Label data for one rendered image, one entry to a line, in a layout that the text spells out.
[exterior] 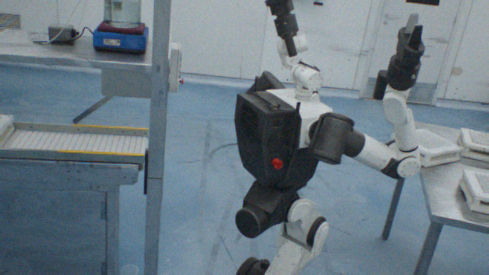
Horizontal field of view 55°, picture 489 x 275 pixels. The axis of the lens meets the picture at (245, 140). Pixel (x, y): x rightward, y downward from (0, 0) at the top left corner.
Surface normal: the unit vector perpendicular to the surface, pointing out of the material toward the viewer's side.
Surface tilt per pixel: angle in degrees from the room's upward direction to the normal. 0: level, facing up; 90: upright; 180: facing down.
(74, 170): 90
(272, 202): 45
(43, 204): 90
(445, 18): 90
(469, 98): 90
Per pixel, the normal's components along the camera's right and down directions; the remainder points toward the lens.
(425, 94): 0.04, 0.41
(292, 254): -0.33, -0.51
